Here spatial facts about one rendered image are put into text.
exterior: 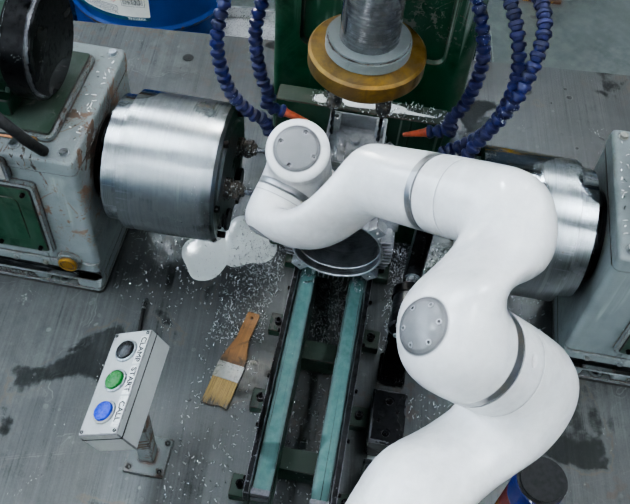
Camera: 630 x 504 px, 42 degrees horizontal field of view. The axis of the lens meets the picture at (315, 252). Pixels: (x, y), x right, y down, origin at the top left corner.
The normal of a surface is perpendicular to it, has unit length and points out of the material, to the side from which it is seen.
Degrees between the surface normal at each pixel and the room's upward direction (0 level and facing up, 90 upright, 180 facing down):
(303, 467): 0
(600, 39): 0
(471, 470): 13
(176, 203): 70
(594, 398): 0
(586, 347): 90
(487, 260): 26
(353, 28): 90
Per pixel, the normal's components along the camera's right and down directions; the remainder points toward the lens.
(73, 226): -0.17, 0.78
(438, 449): 0.04, -0.86
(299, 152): -0.04, -0.12
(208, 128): 0.03, -0.46
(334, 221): 0.11, 0.74
